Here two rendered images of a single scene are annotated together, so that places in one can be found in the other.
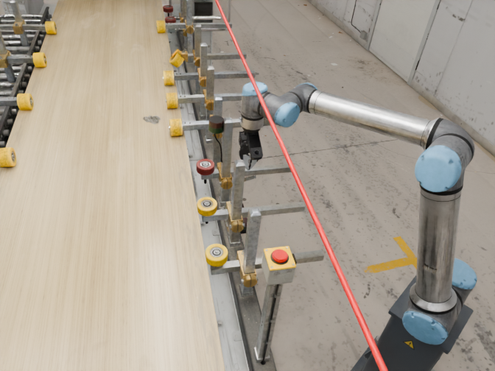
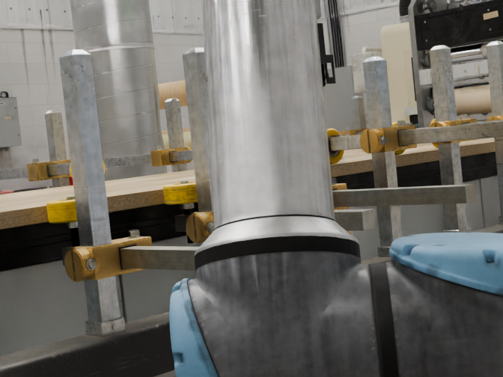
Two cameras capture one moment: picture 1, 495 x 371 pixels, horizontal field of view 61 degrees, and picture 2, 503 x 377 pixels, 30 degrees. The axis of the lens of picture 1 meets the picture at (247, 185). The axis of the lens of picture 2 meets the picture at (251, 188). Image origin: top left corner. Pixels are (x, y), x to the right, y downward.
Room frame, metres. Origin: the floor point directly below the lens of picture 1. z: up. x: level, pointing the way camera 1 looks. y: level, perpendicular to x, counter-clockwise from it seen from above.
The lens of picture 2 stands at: (0.46, -1.40, 0.98)
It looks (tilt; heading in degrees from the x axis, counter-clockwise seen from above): 3 degrees down; 60
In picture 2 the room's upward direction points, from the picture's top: 6 degrees counter-clockwise
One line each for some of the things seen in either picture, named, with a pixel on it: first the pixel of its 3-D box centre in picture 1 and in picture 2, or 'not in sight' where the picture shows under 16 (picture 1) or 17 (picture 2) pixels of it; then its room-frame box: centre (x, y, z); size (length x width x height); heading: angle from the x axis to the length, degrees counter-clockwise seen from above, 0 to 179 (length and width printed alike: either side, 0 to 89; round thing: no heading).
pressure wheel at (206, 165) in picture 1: (205, 173); not in sight; (1.46, 0.19, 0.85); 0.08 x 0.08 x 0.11
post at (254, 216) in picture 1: (249, 258); (91, 206); (0.96, -0.03, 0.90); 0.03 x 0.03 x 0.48; 15
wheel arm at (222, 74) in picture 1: (211, 75); not in sight; (2.22, 0.26, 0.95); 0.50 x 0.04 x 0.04; 105
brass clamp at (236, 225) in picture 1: (234, 216); (223, 223); (1.22, 0.04, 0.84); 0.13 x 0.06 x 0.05; 15
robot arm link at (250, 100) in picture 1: (254, 100); not in sight; (1.39, 0.00, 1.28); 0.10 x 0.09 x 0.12; 54
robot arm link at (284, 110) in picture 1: (280, 109); not in sight; (1.33, -0.09, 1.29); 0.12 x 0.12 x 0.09; 54
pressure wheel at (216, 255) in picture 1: (216, 261); (74, 231); (0.97, 0.09, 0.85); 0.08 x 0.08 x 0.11
